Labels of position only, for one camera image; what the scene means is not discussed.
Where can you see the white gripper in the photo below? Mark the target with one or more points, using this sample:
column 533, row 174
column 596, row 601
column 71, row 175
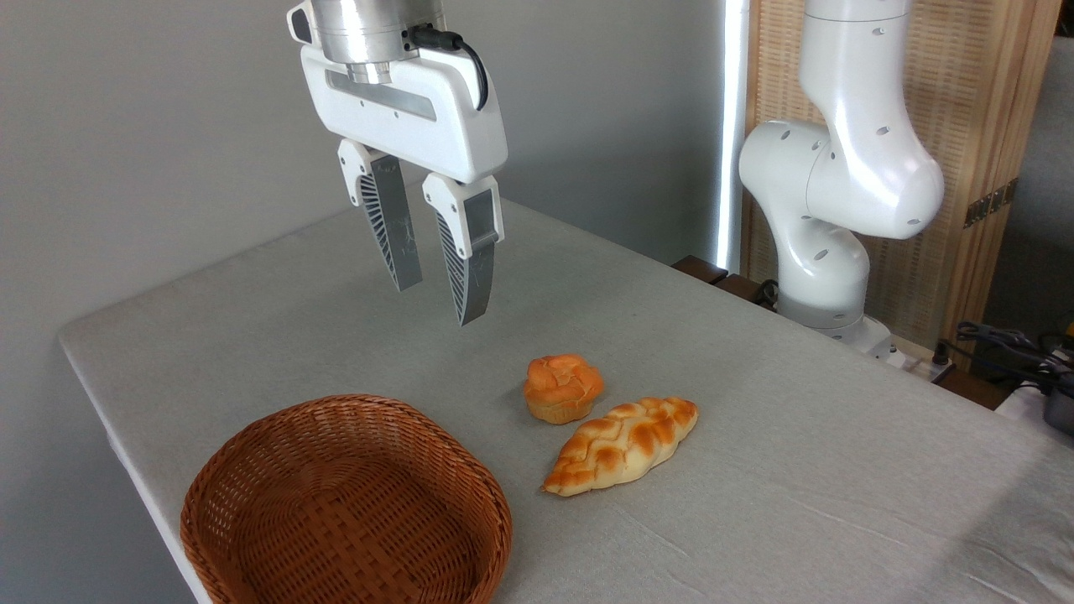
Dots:
column 436, row 126

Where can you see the round orange bun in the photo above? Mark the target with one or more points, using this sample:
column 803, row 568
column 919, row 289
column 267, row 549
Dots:
column 562, row 386

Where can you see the braided golden bread loaf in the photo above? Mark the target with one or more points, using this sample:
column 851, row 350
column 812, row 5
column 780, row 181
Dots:
column 621, row 445

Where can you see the brown wicker basket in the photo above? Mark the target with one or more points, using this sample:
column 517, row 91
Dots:
column 352, row 520

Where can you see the dark brown wooden block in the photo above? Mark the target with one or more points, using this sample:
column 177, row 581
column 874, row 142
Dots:
column 742, row 289
column 701, row 268

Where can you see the white vertical light strip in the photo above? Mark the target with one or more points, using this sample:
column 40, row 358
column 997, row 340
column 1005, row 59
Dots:
column 732, row 126

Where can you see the grey tablecloth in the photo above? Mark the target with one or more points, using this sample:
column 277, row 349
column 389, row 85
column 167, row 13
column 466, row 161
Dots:
column 797, row 503

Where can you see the white power strip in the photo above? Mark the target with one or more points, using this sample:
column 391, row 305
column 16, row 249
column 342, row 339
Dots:
column 923, row 367

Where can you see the dark metal screen hinge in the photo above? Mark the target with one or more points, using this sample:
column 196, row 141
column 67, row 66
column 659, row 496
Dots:
column 990, row 203

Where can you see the grey metal pot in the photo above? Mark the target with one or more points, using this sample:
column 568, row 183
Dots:
column 1061, row 413

